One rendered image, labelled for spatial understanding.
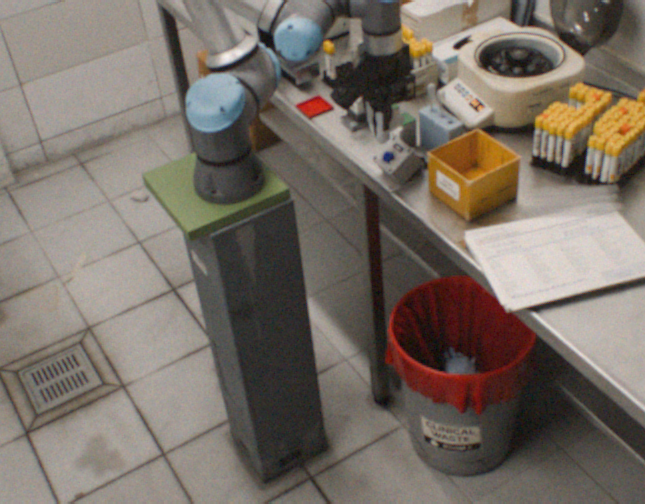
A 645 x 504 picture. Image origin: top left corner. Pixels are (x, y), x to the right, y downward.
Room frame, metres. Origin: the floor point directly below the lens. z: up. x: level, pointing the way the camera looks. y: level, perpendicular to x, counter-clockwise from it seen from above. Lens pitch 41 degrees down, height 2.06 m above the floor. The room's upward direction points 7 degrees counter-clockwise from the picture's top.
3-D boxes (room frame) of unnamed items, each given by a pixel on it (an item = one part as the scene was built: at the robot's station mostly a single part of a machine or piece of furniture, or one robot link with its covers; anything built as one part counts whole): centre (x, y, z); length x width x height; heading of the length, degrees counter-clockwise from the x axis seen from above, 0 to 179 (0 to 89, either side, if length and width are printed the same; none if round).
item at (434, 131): (1.64, -0.30, 0.92); 0.10 x 0.07 x 0.10; 29
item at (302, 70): (2.08, 0.01, 0.92); 0.21 x 0.07 x 0.05; 26
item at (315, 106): (1.89, -0.04, 0.88); 0.07 x 0.07 x 0.01; 26
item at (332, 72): (1.96, -0.14, 0.93); 0.17 x 0.09 x 0.11; 26
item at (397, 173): (1.59, -0.21, 0.92); 0.13 x 0.07 x 0.08; 116
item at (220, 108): (1.59, 0.16, 1.07); 0.13 x 0.12 x 0.14; 154
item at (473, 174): (1.49, -0.33, 0.93); 0.13 x 0.13 x 0.10; 28
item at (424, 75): (1.98, -0.25, 0.91); 0.20 x 0.10 x 0.07; 26
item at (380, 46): (1.57, -0.17, 1.21); 0.08 x 0.08 x 0.05
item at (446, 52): (1.99, -0.45, 0.92); 0.24 x 0.12 x 0.10; 116
